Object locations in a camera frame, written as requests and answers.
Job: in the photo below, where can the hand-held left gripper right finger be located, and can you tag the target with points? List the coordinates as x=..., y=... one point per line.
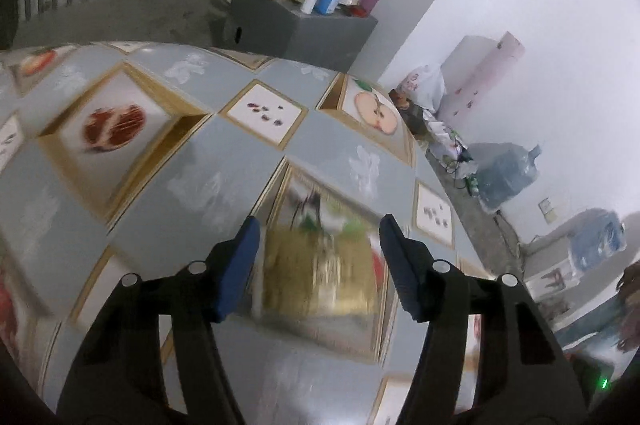
x=402, y=270

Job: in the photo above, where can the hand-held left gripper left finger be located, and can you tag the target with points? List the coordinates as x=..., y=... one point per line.
x=235, y=270

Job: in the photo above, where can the white water dispenser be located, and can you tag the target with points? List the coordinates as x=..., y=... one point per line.
x=550, y=277

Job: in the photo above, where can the green bottle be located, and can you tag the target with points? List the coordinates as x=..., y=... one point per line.
x=471, y=185

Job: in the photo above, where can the fruit print tablecloth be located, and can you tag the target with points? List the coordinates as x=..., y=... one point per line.
x=225, y=155

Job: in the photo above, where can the dispenser water bottle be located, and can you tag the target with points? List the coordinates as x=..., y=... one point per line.
x=597, y=242

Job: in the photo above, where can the white paper litter pile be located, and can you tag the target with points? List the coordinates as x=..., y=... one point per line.
x=447, y=145

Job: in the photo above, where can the large blue water jug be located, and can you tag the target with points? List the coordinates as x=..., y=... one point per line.
x=507, y=177

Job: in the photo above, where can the dark brown box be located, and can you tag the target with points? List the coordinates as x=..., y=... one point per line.
x=412, y=115

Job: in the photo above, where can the white bag with red print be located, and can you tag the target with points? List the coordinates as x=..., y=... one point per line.
x=425, y=85

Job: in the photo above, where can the pink paper roll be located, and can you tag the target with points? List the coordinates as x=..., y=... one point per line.
x=490, y=85

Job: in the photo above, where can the grey cabinet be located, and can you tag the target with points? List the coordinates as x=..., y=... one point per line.
x=300, y=37

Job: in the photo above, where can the wall socket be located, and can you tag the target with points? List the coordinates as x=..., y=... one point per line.
x=547, y=210

